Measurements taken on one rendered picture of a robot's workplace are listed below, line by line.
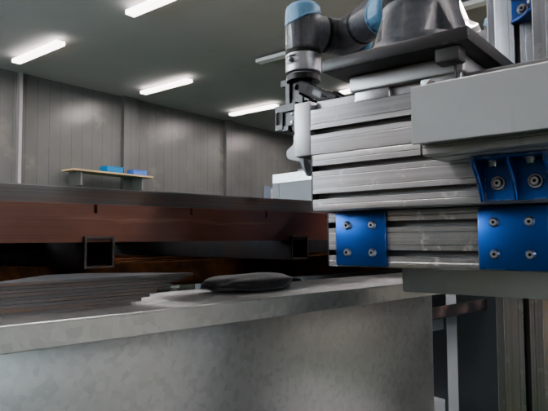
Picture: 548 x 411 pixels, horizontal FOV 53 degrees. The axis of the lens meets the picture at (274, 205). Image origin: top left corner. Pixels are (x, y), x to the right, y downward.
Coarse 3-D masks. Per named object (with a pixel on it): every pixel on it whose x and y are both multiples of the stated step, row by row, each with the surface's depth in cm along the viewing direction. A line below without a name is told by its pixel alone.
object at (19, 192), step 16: (0, 192) 82; (16, 192) 83; (32, 192) 85; (48, 192) 87; (64, 192) 88; (80, 192) 90; (96, 192) 92; (112, 192) 94; (128, 192) 96; (144, 192) 98; (160, 192) 100; (208, 208) 107; (224, 208) 110; (240, 208) 113; (256, 208) 116; (272, 208) 119; (288, 208) 122; (304, 208) 125
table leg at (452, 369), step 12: (432, 300) 168; (444, 300) 165; (444, 324) 165; (456, 324) 169; (444, 336) 165; (456, 336) 168; (444, 348) 165; (456, 348) 168; (444, 360) 165; (456, 360) 168; (444, 372) 165; (456, 372) 167; (444, 384) 164; (456, 384) 167; (444, 396) 164; (456, 396) 167; (456, 408) 166
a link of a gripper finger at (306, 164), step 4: (292, 148) 116; (288, 152) 116; (292, 152) 116; (288, 156) 117; (292, 156) 116; (292, 160) 116; (296, 160) 115; (300, 160) 113; (304, 160) 113; (308, 160) 113; (304, 164) 113; (308, 164) 113; (304, 168) 114; (308, 168) 114; (304, 172) 114; (308, 172) 114
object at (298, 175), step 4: (292, 172) 235; (296, 172) 233; (300, 172) 232; (272, 176) 244; (276, 176) 242; (280, 176) 241; (284, 176) 239; (288, 176) 237; (292, 176) 235; (296, 176) 233; (300, 176) 232; (304, 176) 230; (308, 176) 228; (272, 180) 244; (276, 180) 242; (280, 180) 241; (284, 180) 239; (288, 180) 237; (292, 180) 235; (296, 180) 233; (300, 180) 232
